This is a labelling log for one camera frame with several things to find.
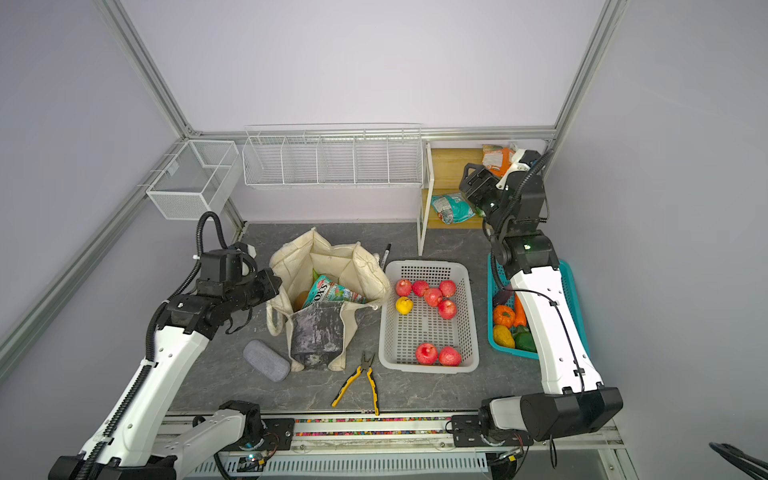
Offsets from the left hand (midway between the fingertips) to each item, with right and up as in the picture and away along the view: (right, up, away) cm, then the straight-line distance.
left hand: (282, 284), depth 74 cm
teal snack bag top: (+7, -3, +13) cm, 15 cm away
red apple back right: (+45, -4, +22) cm, 51 cm away
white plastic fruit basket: (+39, -13, +20) cm, 45 cm away
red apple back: (+36, -4, +23) cm, 43 cm away
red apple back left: (+31, -4, +22) cm, 38 cm away
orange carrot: (+66, -12, +16) cm, 69 cm away
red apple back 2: (+40, -6, +20) cm, 45 cm away
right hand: (+47, +26, -9) cm, 54 cm away
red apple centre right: (+44, -10, +17) cm, 49 cm away
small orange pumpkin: (+61, -12, +15) cm, 64 cm away
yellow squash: (+59, -17, +11) cm, 63 cm away
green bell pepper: (+65, -18, +11) cm, 68 cm away
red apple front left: (+37, -20, +7) cm, 43 cm away
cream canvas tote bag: (+9, -13, +1) cm, 15 cm away
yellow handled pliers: (+20, -25, +11) cm, 33 cm away
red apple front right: (+43, -21, +7) cm, 49 cm away
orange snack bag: (+58, +36, +14) cm, 70 cm away
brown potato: (+1, -6, +9) cm, 11 cm away
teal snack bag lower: (+47, +22, +25) cm, 58 cm away
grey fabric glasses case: (-8, -23, +9) cm, 25 cm away
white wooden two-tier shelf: (+43, +31, +17) cm, 56 cm away
